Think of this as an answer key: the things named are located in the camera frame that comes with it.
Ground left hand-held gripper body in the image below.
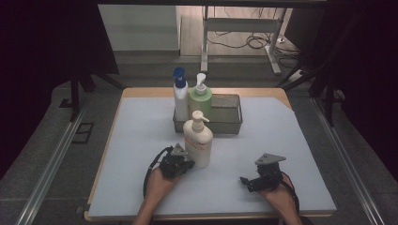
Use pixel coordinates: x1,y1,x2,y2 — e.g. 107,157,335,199
158,142,192,180

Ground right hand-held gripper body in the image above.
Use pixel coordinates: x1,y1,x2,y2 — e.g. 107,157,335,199
253,152,287,192

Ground cream pump bottle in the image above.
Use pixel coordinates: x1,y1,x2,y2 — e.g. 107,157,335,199
182,110,214,169

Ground metal mesh basket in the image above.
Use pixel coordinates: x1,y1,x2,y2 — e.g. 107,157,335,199
172,93,244,136

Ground white bottle with blue cap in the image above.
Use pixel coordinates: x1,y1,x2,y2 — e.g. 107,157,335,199
172,66,190,122

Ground green pump bottle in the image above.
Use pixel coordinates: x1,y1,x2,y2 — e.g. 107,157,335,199
188,72,214,123

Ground person's right hand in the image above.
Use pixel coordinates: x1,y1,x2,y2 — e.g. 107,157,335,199
256,172,299,217

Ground person's left hand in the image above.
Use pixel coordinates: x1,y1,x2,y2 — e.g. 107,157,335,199
145,167,183,205

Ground pale blue table mat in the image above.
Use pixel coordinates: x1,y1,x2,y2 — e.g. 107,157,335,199
88,95,338,218

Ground black metal stand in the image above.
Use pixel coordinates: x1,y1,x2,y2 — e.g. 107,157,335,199
275,12,360,128
69,69,127,123

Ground white panel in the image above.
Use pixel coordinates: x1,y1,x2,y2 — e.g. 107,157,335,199
98,4,182,53

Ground dark curtain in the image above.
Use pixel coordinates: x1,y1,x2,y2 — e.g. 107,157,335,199
283,0,398,173
0,0,120,181

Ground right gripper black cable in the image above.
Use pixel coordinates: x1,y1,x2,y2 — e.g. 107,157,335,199
279,171,301,218

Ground aluminium rail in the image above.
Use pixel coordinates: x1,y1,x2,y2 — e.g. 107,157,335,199
310,97,387,225
14,93,92,225

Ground black cables on floor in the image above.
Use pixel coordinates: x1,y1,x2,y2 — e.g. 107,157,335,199
206,7,302,61

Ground white metal table frame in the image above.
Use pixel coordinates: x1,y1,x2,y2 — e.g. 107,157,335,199
200,5,287,76

